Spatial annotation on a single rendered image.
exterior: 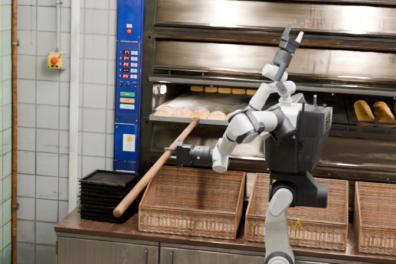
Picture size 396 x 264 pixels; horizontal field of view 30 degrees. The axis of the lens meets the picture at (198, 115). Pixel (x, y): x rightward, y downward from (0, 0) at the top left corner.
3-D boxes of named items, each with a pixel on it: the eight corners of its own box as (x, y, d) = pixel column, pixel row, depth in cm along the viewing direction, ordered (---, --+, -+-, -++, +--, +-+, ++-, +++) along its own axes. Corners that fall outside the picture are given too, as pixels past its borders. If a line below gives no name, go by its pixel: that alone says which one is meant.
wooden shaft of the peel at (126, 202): (121, 218, 244) (121, 210, 243) (112, 217, 244) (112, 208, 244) (197, 125, 411) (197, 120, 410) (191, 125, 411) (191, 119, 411)
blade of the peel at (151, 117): (244, 126, 416) (244, 121, 415) (149, 119, 423) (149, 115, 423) (249, 115, 451) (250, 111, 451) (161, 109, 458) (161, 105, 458)
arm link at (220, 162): (200, 162, 325) (225, 164, 323) (203, 142, 330) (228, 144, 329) (203, 175, 334) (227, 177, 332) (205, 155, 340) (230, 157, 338)
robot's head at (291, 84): (294, 99, 356) (296, 81, 355) (290, 102, 347) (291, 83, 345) (281, 98, 358) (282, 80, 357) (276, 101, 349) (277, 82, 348)
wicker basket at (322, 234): (251, 215, 452) (254, 171, 447) (345, 224, 442) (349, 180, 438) (242, 241, 405) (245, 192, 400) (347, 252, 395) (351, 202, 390)
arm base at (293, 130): (280, 148, 337) (301, 134, 336) (274, 144, 325) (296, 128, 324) (262, 122, 343) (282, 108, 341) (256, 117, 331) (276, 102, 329)
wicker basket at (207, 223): (154, 207, 460) (155, 164, 455) (244, 214, 452) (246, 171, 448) (136, 231, 413) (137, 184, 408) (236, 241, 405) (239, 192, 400)
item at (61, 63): (50, 67, 459) (50, 51, 457) (66, 68, 457) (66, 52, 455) (46, 68, 451) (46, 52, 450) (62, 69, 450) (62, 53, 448)
